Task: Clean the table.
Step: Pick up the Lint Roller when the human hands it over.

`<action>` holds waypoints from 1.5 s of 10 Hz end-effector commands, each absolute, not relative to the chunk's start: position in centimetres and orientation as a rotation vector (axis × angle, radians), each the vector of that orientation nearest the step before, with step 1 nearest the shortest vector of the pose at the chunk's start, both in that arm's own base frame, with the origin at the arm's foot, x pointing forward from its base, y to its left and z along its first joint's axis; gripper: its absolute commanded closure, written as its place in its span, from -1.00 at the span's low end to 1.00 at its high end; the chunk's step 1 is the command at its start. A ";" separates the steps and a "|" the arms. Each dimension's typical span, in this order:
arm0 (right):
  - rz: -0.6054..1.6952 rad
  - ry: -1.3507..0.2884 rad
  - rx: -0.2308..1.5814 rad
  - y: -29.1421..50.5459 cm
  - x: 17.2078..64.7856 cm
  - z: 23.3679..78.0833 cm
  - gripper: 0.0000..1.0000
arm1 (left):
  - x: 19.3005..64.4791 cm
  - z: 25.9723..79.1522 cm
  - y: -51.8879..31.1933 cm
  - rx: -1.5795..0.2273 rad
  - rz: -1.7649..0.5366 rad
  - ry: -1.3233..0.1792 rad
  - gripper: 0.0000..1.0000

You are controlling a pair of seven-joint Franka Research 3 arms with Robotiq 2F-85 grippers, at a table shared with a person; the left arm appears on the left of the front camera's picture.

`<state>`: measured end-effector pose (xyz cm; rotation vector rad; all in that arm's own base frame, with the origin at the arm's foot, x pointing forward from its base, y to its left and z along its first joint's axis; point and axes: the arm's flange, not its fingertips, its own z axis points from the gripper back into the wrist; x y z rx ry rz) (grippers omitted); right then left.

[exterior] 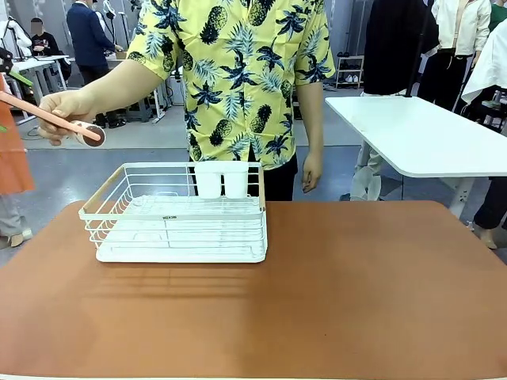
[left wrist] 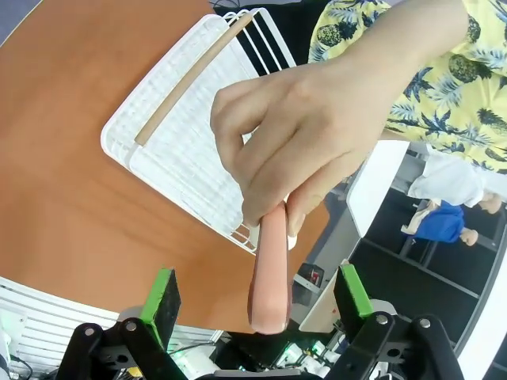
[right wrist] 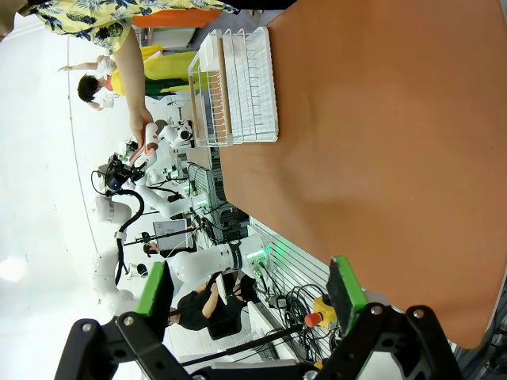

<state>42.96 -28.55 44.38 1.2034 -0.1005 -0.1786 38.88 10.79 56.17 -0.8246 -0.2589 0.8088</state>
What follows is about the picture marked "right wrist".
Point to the yellow emergency stop button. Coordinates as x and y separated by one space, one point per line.
322 312

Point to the person in pineapple shirt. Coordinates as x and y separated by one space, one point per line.
99 17

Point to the white cutlery holder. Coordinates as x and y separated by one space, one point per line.
208 51

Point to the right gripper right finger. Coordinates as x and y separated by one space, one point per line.
348 295

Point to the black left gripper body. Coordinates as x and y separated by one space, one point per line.
119 176

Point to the grey monitor screen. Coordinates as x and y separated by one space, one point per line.
170 235

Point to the green cloth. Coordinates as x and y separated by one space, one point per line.
164 85

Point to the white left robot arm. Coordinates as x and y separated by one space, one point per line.
206 261

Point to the person's right hand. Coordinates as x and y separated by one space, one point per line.
139 122

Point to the seated person in black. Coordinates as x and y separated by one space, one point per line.
206 305

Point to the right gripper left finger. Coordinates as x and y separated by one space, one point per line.
154 291

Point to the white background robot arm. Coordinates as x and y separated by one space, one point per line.
166 166

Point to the black-haired background person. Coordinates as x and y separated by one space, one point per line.
93 89

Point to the orange cloth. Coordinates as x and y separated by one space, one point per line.
174 17

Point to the yellow cloth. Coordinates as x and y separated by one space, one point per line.
170 65

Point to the person's right forearm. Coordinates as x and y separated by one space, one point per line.
132 79

